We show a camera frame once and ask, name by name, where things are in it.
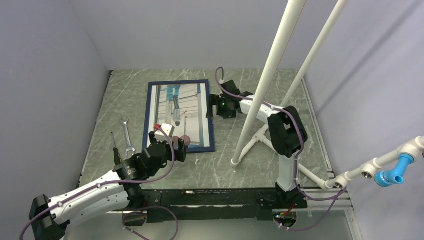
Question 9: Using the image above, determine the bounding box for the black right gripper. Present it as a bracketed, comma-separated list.
[205, 94, 236, 120]

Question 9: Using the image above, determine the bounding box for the blue wooden picture frame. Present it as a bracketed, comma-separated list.
[142, 79, 216, 154]

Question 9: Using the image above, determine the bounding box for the black yellow screwdriver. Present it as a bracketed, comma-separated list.
[110, 132, 122, 166]

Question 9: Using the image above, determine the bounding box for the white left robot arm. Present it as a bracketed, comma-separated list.
[19, 129, 191, 240]

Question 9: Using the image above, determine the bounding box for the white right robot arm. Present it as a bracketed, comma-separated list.
[206, 79, 308, 208]

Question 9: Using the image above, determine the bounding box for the silver open-end wrench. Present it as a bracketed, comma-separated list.
[120, 117, 136, 157]

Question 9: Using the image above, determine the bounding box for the white pipe stand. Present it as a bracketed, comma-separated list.
[230, 0, 424, 191]

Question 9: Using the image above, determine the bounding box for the blue pipe fitting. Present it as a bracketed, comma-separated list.
[374, 153, 415, 188]

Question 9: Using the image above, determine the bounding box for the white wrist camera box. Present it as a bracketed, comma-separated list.
[154, 123, 175, 139]

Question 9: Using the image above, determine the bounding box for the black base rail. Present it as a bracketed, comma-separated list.
[124, 186, 308, 223]

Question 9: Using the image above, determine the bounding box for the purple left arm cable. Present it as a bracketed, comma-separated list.
[19, 127, 180, 240]

